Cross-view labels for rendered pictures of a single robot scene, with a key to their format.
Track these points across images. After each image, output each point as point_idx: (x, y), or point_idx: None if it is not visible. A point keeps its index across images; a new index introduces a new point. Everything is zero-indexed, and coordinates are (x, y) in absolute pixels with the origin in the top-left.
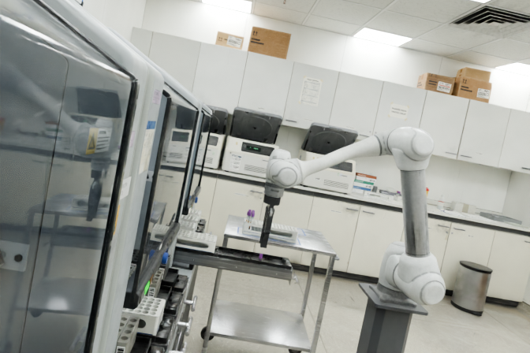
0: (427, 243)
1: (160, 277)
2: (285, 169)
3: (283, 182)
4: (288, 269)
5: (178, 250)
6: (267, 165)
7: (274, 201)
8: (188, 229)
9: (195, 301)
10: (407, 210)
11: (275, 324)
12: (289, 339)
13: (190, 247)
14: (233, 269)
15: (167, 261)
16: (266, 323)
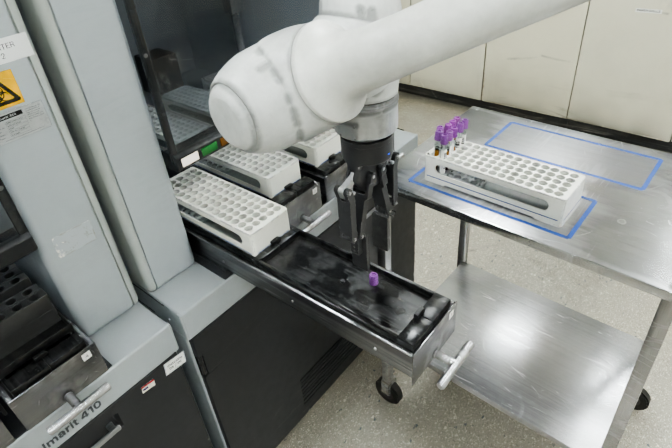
0: None
1: None
2: (213, 88)
3: (225, 139)
4: (400, 351)
5: (201, 234)
6: None
7: (354, 154)
8: (260, 179)
9: (79, 405)
10: None
11: (552, 358)
12: (557, 412)
13: (217, 233)
14: (288, 303)
15: (4, 319)
16: (529, 349)
